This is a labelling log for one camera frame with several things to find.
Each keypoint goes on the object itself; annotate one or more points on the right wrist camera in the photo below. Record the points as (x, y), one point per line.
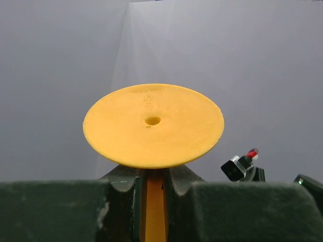
(241, 168)

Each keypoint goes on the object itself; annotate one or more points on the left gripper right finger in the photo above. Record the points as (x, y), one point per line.
(197, 210)

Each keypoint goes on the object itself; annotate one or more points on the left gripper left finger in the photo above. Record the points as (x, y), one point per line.
(68, 209)

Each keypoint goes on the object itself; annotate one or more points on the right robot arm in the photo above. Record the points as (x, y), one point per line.
(313, 187)

